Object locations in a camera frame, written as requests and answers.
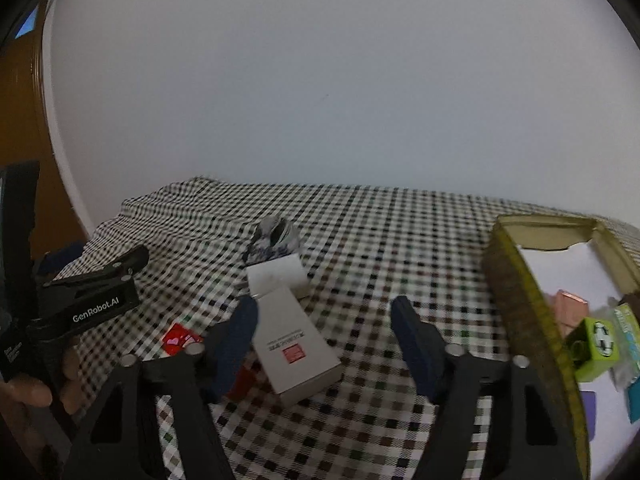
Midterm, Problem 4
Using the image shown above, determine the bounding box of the green toy block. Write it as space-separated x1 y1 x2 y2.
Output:
565 316 621 383

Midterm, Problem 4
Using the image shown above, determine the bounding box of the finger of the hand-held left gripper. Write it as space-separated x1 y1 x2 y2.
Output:
102 245 150 281
35 242 87 281

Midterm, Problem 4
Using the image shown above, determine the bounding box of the purple item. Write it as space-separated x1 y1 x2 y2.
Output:
580 391 598 441

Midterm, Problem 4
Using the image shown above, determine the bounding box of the teal clear packet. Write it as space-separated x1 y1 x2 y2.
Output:
607 297 640 391

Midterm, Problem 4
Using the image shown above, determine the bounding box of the gold metal tin box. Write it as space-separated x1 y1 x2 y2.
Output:
482 214 640 480

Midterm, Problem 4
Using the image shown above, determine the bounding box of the person's left hand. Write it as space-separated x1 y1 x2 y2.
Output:
0 347 82 416

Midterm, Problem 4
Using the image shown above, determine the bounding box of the white box with red label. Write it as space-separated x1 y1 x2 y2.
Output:
250 287 343 406

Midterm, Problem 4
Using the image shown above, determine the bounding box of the red packet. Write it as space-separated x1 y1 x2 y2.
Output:
161 322 206 361
227 365 261 401

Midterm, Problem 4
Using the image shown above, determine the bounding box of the black patterned hair claw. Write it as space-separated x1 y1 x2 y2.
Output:
242 216 301 265

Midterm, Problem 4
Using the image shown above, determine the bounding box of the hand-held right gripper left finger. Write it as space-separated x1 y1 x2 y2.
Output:
62 296 258 480

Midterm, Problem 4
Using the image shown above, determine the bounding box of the white charger plug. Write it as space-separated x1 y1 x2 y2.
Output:
246 254 310 301

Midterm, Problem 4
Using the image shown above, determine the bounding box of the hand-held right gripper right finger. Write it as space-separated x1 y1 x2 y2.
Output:
391 296 583 480

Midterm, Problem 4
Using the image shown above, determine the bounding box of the checkered tablecloth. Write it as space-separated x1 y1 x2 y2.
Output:
50 176 640 480

